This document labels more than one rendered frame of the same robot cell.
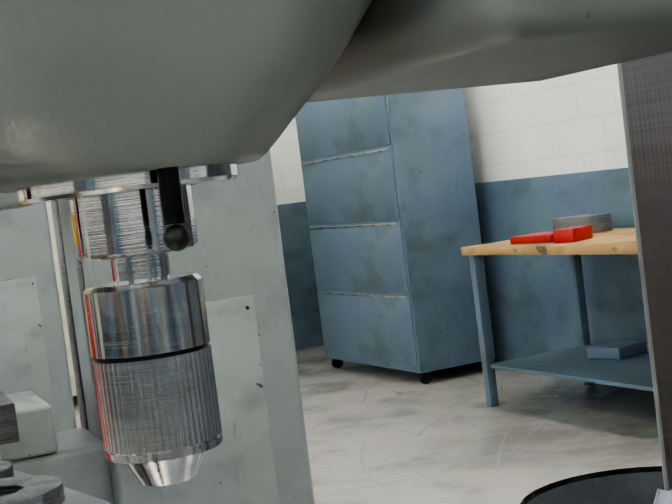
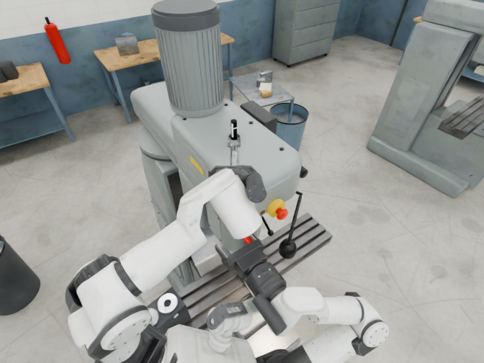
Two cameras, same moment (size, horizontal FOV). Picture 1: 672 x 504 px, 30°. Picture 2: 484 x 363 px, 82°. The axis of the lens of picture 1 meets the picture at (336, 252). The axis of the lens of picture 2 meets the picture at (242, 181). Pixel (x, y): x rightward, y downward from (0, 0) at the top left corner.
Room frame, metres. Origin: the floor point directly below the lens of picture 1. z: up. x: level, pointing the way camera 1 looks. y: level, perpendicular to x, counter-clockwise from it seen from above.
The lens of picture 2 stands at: (0.59, 0.80, 2.42)
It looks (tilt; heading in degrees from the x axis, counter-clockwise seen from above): 45 degrees down; 261
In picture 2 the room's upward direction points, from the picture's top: straight up
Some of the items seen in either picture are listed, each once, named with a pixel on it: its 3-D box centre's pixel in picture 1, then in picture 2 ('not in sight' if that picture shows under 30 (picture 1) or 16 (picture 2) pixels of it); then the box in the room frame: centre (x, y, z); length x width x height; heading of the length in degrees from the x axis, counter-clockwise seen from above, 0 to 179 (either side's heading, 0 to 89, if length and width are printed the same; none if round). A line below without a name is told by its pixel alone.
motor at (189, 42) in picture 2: not in sight; (191, 60); (0.60, -0.15, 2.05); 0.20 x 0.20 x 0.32
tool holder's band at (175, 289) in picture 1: (143, 292); not in sight; (0.49, 0.08, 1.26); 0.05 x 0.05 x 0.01
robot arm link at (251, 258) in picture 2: not in sight; (254, 268); (0.49, 0.44, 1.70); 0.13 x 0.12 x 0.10; 25
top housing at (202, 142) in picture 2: not in sight; (232, 153); (0.50, 0.06, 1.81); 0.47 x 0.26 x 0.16; 115
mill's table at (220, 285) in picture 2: not in sight; (245, 274); (0.44, 0.05, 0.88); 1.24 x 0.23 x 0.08; 25
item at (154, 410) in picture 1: (155, 377); not in sight; (0.49, 0.08, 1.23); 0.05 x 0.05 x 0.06
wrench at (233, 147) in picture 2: not in sight; (233, 163); (0.51, 0.21, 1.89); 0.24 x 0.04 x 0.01; 82
